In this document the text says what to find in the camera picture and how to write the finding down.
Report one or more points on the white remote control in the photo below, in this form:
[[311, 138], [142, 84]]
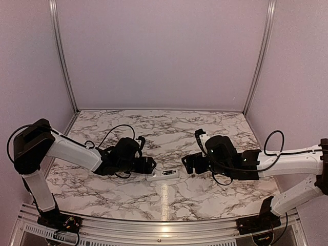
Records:
[[158, 175]]

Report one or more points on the aluminium frame post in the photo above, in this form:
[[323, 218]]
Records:
[[264, 45], [61, 55]]

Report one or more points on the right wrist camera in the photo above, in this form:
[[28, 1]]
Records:
[[200, 135]]

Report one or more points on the left aluminium frame post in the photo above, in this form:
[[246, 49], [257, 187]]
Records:
[[61, 55]]

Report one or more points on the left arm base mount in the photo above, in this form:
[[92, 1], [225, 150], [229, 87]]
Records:
[[59, 221]]

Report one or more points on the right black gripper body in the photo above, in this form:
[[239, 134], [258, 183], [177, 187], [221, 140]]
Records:
[[200, 168]]

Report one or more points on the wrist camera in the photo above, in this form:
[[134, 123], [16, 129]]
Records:
[[200, 135], [141, 141]]

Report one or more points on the front aluminium rail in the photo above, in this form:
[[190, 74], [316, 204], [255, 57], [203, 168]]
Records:
[[106, 231]]

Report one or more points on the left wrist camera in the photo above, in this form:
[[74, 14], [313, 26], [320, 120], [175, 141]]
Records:
[[141, 141]]

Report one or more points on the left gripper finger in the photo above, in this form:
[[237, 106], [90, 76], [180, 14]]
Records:
[[148, 171], [151, 162]]

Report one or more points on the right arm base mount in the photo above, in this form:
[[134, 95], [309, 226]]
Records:
[[265, 220]]

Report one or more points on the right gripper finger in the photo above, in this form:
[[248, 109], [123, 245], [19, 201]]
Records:
[[186, 160], [189, 169]]

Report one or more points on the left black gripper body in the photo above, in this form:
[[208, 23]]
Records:
[[126, 166]]

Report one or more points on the right aluminium frame post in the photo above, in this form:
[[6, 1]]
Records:
[[264, 45]]

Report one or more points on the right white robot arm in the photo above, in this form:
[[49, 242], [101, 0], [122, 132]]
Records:
[[220, 157]]

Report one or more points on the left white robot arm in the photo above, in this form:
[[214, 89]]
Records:
[[30, 145]]

